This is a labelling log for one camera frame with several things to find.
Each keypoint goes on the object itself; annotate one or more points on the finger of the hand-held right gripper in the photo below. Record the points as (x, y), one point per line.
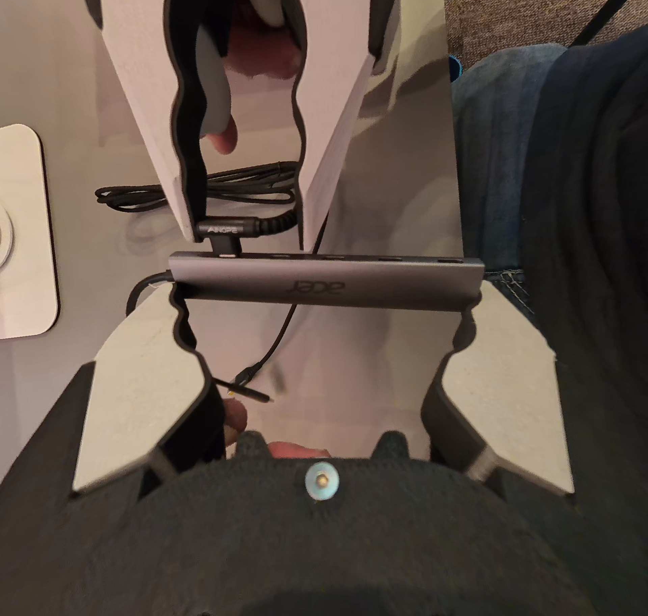
(334, 89)
(142, 69)

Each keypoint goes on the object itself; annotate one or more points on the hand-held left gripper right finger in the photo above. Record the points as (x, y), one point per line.
(511, 398)

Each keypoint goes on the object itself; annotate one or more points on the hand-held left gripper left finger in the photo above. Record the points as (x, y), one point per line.
(137, 403)

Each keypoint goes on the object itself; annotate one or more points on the grey usb hub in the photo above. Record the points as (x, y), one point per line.
(385, 282)

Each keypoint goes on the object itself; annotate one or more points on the person's right hand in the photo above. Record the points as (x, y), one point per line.
(258, 64)

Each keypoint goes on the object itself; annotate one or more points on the person's left hand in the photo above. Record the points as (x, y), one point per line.
(235, 419)

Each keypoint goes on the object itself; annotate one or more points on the person's blue jeans leg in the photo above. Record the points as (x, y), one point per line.
(496, 160)

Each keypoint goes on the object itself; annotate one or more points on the white stand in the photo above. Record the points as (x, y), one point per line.
(25, 231)

